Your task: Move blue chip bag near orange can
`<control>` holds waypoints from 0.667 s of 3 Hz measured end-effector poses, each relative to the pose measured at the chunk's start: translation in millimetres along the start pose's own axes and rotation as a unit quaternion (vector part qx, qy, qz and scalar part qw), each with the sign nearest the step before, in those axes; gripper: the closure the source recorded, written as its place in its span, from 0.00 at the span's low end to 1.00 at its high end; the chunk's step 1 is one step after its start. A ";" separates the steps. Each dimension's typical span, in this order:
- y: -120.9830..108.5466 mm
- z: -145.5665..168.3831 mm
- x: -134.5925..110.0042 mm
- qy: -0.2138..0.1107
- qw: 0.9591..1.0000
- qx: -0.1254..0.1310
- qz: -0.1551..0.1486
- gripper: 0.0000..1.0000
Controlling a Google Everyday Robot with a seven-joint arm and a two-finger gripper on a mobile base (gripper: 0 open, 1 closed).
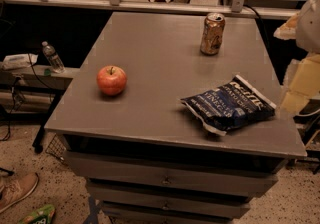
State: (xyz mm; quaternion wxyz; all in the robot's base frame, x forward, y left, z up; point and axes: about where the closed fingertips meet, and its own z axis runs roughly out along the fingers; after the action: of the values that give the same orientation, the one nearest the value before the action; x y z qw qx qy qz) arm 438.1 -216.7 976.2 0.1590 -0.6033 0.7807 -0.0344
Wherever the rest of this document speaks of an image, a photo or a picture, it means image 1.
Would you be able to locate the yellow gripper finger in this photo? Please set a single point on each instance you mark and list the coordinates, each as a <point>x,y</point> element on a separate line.
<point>301,83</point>

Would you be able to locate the blue chip bag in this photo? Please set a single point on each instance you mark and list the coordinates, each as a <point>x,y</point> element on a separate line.
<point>230,106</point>

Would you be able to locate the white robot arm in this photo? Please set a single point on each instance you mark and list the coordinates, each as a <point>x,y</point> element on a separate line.
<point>303,27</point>

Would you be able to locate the orange soda can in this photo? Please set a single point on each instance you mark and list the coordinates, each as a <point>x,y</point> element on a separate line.
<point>211,42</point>

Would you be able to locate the green snack bag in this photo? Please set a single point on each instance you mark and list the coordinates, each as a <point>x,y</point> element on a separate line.
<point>43,215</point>

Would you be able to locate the grey drawer cabinet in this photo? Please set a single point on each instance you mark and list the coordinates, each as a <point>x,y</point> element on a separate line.
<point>142,152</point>

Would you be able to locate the red apple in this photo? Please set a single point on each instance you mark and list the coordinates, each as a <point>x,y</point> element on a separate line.
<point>111,80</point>

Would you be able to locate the clear plastic water bottle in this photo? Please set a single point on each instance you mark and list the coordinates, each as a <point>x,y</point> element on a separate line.
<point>52,57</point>

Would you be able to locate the low grey side bench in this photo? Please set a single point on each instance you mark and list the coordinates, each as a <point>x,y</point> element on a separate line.
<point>36,79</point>

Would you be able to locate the white tissue pack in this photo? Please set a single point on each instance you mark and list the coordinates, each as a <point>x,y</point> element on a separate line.
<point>18,61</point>

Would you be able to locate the tan sneaker shoe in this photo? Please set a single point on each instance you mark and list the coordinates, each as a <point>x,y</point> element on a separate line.
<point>16,190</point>

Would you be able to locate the wire mesh basket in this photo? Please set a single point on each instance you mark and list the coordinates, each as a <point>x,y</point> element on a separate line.
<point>56,149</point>

